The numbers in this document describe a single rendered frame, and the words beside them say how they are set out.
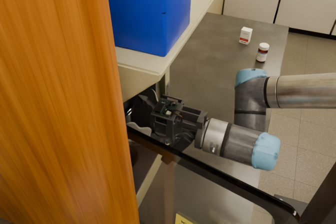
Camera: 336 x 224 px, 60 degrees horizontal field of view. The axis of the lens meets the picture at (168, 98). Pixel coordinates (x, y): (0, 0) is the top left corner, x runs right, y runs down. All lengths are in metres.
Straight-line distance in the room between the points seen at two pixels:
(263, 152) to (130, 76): 0.33
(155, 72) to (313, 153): 2.12
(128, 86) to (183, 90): 0.83
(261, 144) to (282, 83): 0.16
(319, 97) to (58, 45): 0.53
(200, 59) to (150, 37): 1.03
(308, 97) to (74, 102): 0.49
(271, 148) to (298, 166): 1.68
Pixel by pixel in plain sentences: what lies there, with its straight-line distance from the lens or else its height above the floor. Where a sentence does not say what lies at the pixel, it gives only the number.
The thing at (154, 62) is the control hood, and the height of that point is 1.51.
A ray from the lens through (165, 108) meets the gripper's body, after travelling 0.63.
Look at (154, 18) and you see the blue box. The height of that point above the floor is 1.56.
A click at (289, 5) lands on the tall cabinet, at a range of 3.64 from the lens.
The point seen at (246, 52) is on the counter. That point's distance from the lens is 1.49.
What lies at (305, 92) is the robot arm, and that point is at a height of 1.33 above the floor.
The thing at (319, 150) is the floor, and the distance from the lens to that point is 2.46.
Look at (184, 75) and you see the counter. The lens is 1.29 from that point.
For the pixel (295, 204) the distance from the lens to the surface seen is 2.09.
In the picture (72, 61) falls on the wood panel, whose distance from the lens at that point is 0.29.
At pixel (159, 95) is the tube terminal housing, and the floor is 1.18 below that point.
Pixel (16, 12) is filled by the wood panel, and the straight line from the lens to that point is 0.30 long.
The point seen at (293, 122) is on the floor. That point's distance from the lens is 2.58.
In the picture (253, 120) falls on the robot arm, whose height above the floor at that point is 1.23.
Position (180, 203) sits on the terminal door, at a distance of 0.52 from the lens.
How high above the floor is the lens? 1.72
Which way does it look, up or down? 42 degrees down
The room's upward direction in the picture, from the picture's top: straight up
